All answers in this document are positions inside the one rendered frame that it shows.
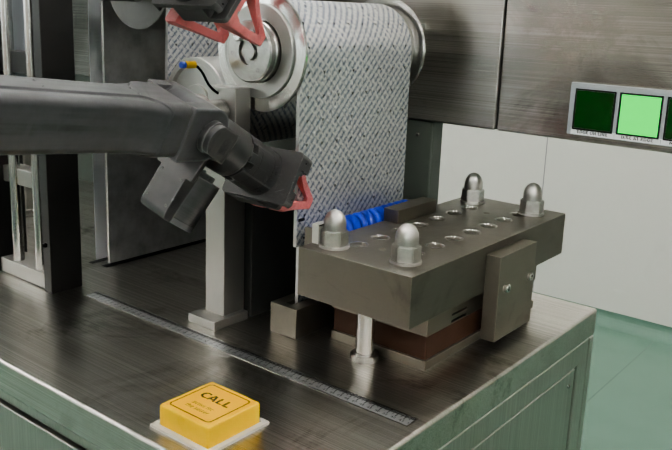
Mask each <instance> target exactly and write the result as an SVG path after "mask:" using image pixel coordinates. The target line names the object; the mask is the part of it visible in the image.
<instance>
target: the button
mask: <svg viewBox="0 0 672 450"><path fill-rule="evenodd" d="M259 414H260V404H259V402H257V401H255V400H252V399H250V398H248V397H246V396H243V395H241V394H239V393H237V392H234V391H232V390H230V389H228V388H225V387H223V386H221V385H219V384H216V383H214V382H210V383H208V384H205V385H203V386H201V387H199V388H196V389H194V390H192V391H190V392H187V393H185V394H183V395H181V396H178V397H176V398H174V399H171V400H169V401H167V402H165V403H162V404H161V405H160V424H161V425H162V426H164V427H166V428H168V429H170V430H172V431H174V432H175V433H177V434H179V435H181V436H183V437H185V438H187V439H189V440H191V441H193V442H195V443H197V444H199V445H200V446H202V447H204V448H206V449H210V448H212V447H214V446H215V445H217V444H219V443H221V442H223V441H225V440H227V439H229V438H231V437H233V436H234V435H236V434H238V433H240V432H242V431H244V430H246V429H248V428H250V427H252V426H253V425H255V424H257V423H259Z"/></svg>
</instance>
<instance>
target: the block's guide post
mask: <svg viewBox="0 0 672 450"><path fill-rule="evenodd" d="M375 321H376V319H373V318H370V317H367V316H364V315H361V314H357V326H356V348H355V349H353V350H351V352H350V359H351V360H352V361H353V362H355V363H358V364H363V365H368V364H373V363H376V362H377V361H378V359H379V353H378V352H377V351H376V350H375V349H374V340H375Z"/></svg>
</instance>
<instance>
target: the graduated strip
mask: <svg viewBox="0 0 672 450"><path fill-rule="evenodd" d="M84 296H87V297H89V298H92V299H94V300H97V301H99V302H102V303H104V304H106V305H109V306H111V307H114V308H116V309H119V310H121V311H124V312H126V313H129V314H131V315H133V316H136V317H138V318H141V319H143V320H146V321H148V322H151V323H153V324H155V325H158V326H160V327H163V328H165V329H168V330H170V331H173V332H175V333H178V334H180V335H182V336H185V337H187V338H190V339H192V340H195V341H197V342H200V343H202V344H204V345H207V346H209V347H212V348H214V349H217V350H219V351H222V352H224V353H227V354H229V355H231V356H234V357H236V358H239V359H241V360H244V361H246V362H249V363H251V364H253V365H256V366H258V367H261V368H263V369H266V370H268V371H271V372H273V373H276V374H278V375H280V376H283V377H285V378H288V379H290V380H293V381H295V382H298V383H300V384H303V385H305V386H307V387H310V388H312V389H315V390H317V391H320V392H322V393H325V394H327V395H329V396H332V397H334V398H337V399H339V400H342V401H344V402H347V403H349V404H352V405H354V406H356V407H359V408H361V409H364V410H366V411H369V412H371V413H374V414H376V415H378V416H381V417H383V418H386V419H388V420H391V421H393V422H396V423H398V424H401V425H403V426H405V427H409V426H410V425H412V424H413V423H415V422H416V421H418V420H419V419H418V418H416V417H413V416H411V415H408V414H406V413H403V412H400V411H398V410H395V409H393V408H390V407H388V406H385V405H383V404H380V403H378V402H375V401H373V400H370V399H368V398H365V397H363V396H360V395H358V394H355V393H353V392H350V391H348V390H345V389H342V388H340V387H337V386H335V385H332V384H330V383H327V382H325V381H322V380H320V379H317V378H315V377H312V376H310V375H307V374H305V373H302V372H300V371H297V370H295V369H292V368H290V367H287V366H284V365H282V364H279V363H277V362H274V361H272V360H269V359H267V358H264V357H262V356H259V355H257V354H254V353H252V352H249V351H247V350H244V349H242V348H239V347H237V346H234V345H231V344H229V343H226V342H224V341H221V340H219V339H216V338H214V337H211V336H209V335H206V334H204V333H201V332H199V331H196V330H194V329H191V328H189V327H186V326H184V325H181V324H179V323H176V322H173V321H171V320H168V319H166V318H163V317H161V316H158V315H156V314H153V313H151V312H148V311H146V310H143V309H141V308H138V307H136V306H133V305H131V304H128V303H126V302H123V301H120V300H118V299H115V298H113V297H110V296H108V295H105V294H103V293H100V292H98V291H96V292H93V293H89V294H86V295H84Z"/></svg>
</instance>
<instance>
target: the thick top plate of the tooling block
mask: <svg viewBox="0 0 672 450"><path fill-rule="evenodd" d="M460 199H461V197H460V198H457V199H453V200H450V201H447V202H444V203H440V204H437V205H436V212H433V213H430V214H427V215H424V216H420V217H417V218H414V219H411V220H408V221H405V222H401V223H398V224H397V223H393V222H389V221H381V222H378V223H375V224H371V225H368V226H365V227H361V228H358V229H355V230H352V231H349V242H348V243H349V245H350V247H349V249H347V250H343V251H329V250H324V249H321V248H320V247H319V244H316V243H309V244H306V245H302V246H299V256H298V292H297V294H298V295H301V296H305V297H308V298H311V299H314V300H317V301H320V302H323V303H326V304H329V305H333V306H336V307H339V308H342V309H345V310H348V311H351V312H354V313H357V314H361V315H364V316H367V317H370V318H373V319H376V320H379V321H382V322H385V323H389V324H392V325H395V326H398V327H401V328H404V329H407V330H410V329H412V328H414V327H416V326H418V325H420V324H422V323H424V322H426V321H428V320H430V319H432V318H434V317H436V316H438V315H440V314H442V313H444V312H446V311H448V310H449V309H451V308H453V307H455V306H457V305H459V304H461V303H463V302H465V301H467V300H469V299H471V298H473V297H475V296H477V295H479V294H481V293H483V292H484V283H485V271H486V259H487V254H489V253H491V252H493V251H496V250H498V249H500V248H503V247H505V246H507V245H510V244H512V243H514V242H517V241H519V240H521V239H528V240H532V241H537V247H536V257H535V266H537V265H539V264H541V263H543V262H545V261H547V260H549V259H551V258H553V257H555V256H557V255H559V254H561V252H562V242H563V233H564V223H565V213H560V212H555V211H550V210H544V211H543V212H544V216H541V217H529V216H524V215H520V214H519V213H518V210H519V208H520V205H518V204H513V203H508V202H502V201H497V200H492V199H487V198H484V201H485V204H482V205H468V204H464V203H461V202H460ZM404 223H410V224H413V225H414V226H415V227H416V228H417V230H418V233H419V244H420V245H421V246H422V250H421V260H422V264H421V265H420V266H416V267H401V266H396V265H393V264H391V263H390V262H389V259H390V258H391V248H392V243H394V242H395V235H396V231H397V229H398V228H399V227H400V226H401V225H402V224H404Z"/></svg>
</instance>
